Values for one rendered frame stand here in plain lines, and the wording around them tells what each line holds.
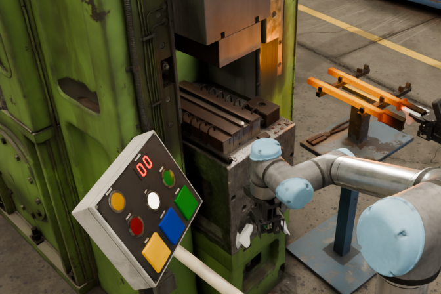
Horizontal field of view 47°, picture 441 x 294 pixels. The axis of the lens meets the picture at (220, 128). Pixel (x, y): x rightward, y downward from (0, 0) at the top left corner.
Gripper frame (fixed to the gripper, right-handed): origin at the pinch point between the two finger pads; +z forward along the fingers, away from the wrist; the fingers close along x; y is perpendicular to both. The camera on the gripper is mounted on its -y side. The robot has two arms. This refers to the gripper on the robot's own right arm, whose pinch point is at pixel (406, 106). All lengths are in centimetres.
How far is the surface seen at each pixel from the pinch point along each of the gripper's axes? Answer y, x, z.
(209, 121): -1, -63, 39
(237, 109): -1, -51, 39
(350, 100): -0.5, -13.2, 16.0
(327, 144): 26.3, -12.8, 25.5
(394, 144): 26.3, 9.1, 7.4
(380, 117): -0.3, -13.5, 1.0
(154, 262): -2, -114, -8
